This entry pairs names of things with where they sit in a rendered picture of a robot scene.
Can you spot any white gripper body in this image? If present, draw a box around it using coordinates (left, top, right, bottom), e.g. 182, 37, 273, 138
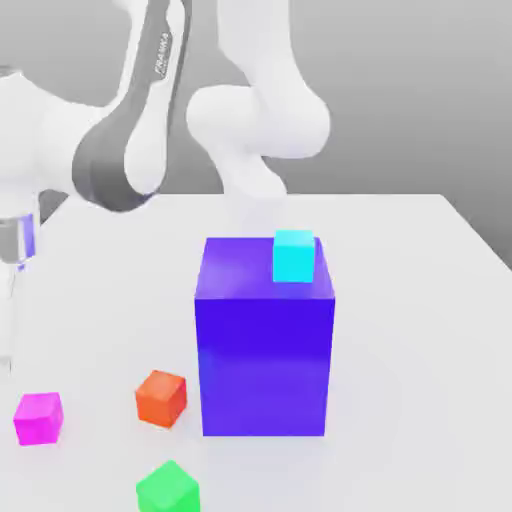
0, 262, 17, 375

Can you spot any small magenta cube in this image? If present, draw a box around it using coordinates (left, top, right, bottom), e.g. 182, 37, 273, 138
12, 391, 65, 447

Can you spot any small orange cube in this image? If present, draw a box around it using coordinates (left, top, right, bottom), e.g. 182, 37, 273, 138
134, 369, 188, 430

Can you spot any small green cube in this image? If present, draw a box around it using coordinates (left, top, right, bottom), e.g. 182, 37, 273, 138
135, 459, 201, 512

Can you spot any small cyan cube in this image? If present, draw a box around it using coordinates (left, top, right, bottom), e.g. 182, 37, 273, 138
272, 229, 316, 284

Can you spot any large purple box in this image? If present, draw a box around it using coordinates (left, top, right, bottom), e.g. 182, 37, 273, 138
194, 236, 336, 438

